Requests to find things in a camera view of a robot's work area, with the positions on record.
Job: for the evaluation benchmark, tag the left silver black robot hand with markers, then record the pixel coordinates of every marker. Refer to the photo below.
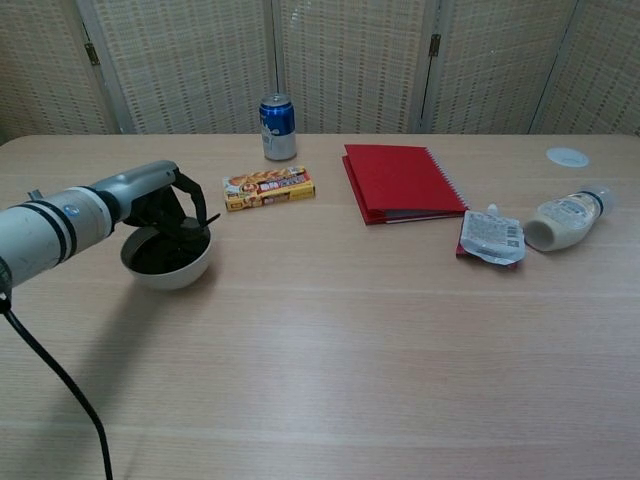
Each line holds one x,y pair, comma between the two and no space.
140,182

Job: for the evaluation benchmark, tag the black plastic spoon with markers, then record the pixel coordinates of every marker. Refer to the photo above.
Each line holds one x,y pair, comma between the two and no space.
212,219

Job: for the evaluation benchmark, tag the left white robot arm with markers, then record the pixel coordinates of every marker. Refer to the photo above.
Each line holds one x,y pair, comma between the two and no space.
45,230

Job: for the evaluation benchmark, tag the white bowl of coffee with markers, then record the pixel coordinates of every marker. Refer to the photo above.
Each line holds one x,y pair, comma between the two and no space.
170,277

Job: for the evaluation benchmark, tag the yellow curry roux box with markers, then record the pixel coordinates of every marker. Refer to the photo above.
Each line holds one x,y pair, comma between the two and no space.
270,189

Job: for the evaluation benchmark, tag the brass screen hinge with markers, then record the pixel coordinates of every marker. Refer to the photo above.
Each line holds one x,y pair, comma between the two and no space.
435,44
91,53

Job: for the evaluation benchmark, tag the blue silver drink can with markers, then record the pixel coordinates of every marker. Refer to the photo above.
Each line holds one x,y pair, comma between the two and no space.
277,130

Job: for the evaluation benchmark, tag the woven bamboo folding screen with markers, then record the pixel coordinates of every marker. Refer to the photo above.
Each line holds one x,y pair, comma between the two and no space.
350,60

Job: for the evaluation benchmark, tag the red spiral notebook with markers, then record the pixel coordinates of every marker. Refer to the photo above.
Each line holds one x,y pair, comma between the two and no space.
400,180

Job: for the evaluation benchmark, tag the silver spouted food pouch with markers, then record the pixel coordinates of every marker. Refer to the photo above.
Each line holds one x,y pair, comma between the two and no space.
492,237

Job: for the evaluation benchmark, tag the mayonnaise squeeze bottle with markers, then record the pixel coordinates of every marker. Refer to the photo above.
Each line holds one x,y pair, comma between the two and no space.
565,220

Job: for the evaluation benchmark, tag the white round table grommet cap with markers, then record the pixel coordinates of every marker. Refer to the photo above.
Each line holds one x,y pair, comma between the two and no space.
567,157

